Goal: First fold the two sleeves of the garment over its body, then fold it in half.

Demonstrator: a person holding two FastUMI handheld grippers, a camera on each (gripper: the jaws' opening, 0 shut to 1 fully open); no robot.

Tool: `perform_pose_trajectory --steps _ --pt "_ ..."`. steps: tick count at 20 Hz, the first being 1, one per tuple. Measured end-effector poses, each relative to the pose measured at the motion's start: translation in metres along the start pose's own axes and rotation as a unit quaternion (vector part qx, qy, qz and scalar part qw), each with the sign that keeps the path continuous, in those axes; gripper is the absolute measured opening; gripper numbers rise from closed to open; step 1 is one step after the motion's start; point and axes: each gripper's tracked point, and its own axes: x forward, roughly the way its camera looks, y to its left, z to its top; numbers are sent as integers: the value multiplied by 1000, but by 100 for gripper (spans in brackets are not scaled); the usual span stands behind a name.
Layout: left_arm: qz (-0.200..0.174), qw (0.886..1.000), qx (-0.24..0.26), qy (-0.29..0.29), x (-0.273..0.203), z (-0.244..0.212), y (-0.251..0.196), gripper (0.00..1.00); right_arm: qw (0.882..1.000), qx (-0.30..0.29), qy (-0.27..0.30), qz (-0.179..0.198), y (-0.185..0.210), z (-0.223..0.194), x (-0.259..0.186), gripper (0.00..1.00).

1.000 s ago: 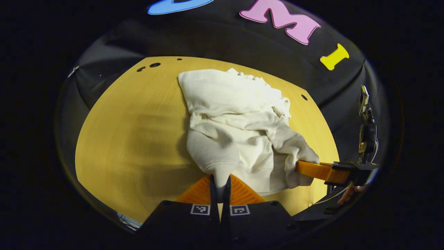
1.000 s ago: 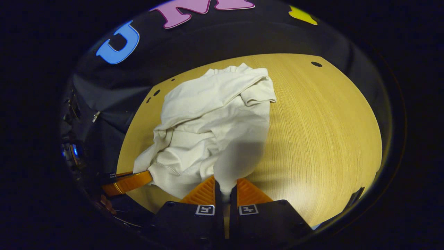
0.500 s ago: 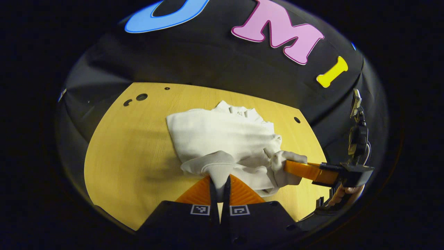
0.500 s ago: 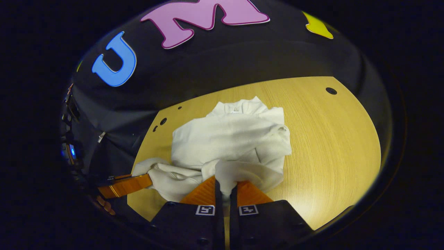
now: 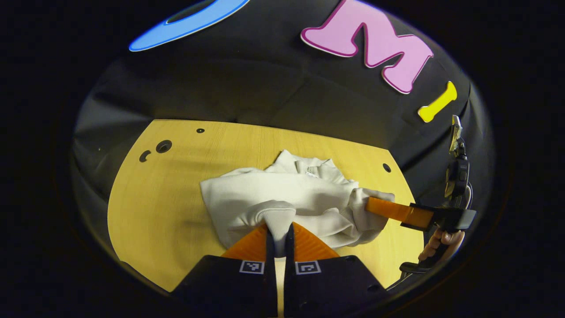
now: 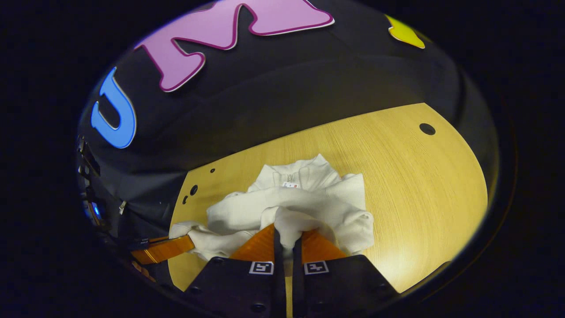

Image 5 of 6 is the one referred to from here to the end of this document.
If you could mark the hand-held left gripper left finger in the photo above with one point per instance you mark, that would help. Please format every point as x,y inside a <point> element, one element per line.
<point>270,282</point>

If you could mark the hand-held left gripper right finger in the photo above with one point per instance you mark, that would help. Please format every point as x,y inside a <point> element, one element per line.
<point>289,282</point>

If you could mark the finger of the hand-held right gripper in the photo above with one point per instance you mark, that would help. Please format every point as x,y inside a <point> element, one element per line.
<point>397,212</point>

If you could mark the white long-sleeved garment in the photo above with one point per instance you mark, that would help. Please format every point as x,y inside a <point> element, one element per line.
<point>282,194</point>

